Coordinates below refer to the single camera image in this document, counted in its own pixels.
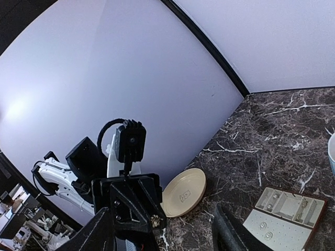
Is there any black left corner post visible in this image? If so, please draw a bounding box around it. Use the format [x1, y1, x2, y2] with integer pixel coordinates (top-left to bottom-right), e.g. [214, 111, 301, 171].
[161, 0, 250, 98]

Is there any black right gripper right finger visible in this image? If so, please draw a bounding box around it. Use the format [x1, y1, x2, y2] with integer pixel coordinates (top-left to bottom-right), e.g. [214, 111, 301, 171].
[211, 204, 272, 251]

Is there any pearl earring on tray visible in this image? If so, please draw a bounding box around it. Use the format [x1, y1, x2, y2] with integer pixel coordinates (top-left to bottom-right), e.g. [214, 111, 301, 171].
[264, 231, 273, 241]
[259, 222, 267, 230]

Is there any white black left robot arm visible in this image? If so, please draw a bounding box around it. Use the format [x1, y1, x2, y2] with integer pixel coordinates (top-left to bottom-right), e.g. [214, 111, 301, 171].
[32, 133, 166, 234]

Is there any brown jewelry tray insert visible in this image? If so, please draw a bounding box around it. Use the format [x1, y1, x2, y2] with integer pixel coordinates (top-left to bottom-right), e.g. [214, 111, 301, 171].
[243, 187, 327, 250]

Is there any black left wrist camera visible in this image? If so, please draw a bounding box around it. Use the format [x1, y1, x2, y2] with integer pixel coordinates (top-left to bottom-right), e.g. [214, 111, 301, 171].
[115, 120, 147, 163]

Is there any beige round plate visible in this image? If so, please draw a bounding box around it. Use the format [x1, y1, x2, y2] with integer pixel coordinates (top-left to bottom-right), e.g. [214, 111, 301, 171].
[161, 168, 207, 218]

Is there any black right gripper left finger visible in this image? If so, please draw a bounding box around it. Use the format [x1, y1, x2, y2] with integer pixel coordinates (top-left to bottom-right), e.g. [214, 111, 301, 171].
[56, 207, 115, 251]

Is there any light blue mug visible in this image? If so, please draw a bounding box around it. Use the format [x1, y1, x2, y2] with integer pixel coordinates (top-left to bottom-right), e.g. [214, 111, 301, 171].
[328, 133, 335, 175]

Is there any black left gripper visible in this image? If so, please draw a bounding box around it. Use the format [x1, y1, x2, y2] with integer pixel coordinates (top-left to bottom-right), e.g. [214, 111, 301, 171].
[65, 136, 167, 233]

